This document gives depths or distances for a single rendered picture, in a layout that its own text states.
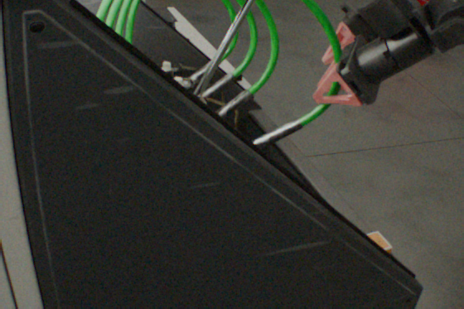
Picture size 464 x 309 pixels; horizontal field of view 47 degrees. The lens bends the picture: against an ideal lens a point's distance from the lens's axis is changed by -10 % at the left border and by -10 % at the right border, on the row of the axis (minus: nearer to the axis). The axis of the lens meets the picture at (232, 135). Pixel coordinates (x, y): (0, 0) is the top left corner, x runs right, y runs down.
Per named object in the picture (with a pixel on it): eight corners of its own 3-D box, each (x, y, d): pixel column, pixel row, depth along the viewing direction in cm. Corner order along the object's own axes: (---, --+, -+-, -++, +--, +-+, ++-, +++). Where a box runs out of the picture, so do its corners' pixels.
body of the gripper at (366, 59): (337, 74, 78) (379, 50, 73) (350, 38, 85) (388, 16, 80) (364, 108, 79) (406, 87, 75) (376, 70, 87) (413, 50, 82)
